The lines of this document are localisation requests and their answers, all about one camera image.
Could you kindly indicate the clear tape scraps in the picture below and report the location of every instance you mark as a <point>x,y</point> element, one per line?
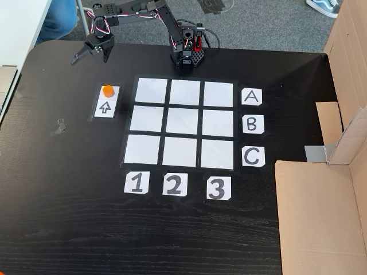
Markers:
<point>58,128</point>

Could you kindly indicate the person's blue shoe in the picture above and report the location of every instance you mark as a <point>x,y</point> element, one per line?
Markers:
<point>322,7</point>

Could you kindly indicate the white arrow paper sheet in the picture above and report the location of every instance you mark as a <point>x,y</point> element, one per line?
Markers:
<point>112,101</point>

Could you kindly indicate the white metal tube frame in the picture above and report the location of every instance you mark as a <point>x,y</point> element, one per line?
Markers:
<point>81,17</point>

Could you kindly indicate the round orange token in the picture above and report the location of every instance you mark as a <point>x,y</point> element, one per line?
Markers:
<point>108,91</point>

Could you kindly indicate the person's leg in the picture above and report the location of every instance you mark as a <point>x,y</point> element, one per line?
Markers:
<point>57,20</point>

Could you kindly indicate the black and orange bar clamp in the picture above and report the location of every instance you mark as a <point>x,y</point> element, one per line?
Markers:
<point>197,45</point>

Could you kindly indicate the paper sheet number 2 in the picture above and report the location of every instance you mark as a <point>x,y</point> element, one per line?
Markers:
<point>167,192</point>

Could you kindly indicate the paper sheet number 3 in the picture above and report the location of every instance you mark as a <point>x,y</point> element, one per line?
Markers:
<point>210,180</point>

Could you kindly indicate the paper sheet letter B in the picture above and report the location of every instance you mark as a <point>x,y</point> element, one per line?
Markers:
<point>259,130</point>

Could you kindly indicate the paper sheet letter A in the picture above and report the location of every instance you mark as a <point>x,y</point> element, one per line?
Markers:
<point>258,101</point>

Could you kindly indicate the small clear tape piece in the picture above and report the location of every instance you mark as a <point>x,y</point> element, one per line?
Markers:
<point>20,92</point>

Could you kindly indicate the brown cardboard screen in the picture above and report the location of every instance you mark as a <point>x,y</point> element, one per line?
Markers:
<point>349,71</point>
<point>312,217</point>

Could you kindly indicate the white nine-square paper grid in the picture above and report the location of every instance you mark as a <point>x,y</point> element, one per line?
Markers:
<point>182,120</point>

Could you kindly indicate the paper sheet number 1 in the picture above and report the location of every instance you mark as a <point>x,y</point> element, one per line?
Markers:
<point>128,189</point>

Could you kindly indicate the white side table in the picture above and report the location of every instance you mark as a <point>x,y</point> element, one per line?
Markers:
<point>17,28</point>

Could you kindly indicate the paper sheet letter C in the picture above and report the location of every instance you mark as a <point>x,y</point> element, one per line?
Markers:
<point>246,163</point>

